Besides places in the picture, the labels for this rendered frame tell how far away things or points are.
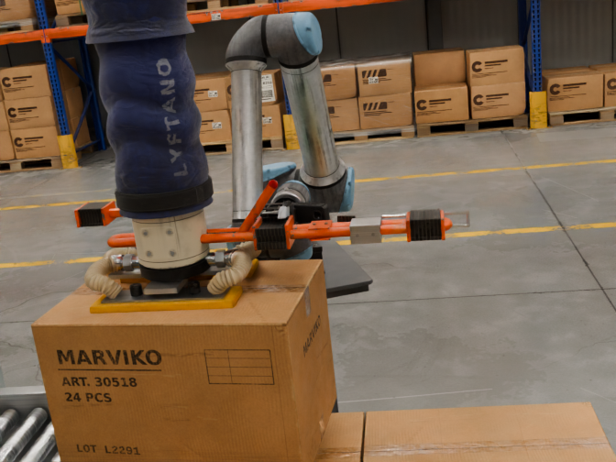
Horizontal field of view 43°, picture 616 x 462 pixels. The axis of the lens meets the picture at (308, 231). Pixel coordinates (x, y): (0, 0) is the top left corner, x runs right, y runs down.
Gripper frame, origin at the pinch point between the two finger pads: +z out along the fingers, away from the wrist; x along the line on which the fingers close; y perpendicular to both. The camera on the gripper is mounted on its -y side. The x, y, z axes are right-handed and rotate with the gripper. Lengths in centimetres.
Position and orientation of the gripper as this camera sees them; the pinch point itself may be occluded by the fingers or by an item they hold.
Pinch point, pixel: (284, 231)
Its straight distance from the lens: 183.7
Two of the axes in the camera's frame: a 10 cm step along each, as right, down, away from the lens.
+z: -1.0, 2.8, -9.5
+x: -1.0, -9.6, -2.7
